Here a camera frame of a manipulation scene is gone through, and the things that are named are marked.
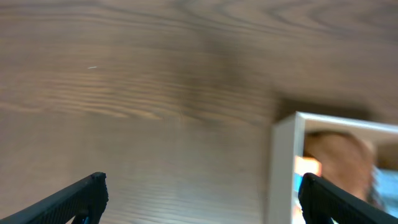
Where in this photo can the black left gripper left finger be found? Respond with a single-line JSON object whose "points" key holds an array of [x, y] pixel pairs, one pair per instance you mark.
{"points": [[82, 202]]}

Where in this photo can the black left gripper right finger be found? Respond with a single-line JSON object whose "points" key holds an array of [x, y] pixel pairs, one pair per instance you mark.
{"points": [[324, 203]]}

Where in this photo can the multicoloured puzzle cube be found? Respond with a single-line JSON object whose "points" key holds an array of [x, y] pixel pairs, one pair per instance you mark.
{"points": [[302, 166]]}

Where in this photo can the brown plush toy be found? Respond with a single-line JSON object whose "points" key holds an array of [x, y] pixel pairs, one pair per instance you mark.
{"points": [[347, 161]]}

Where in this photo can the white cardboard box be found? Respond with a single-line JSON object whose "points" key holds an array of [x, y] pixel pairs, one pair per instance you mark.
{"points": [[287, 142]]}

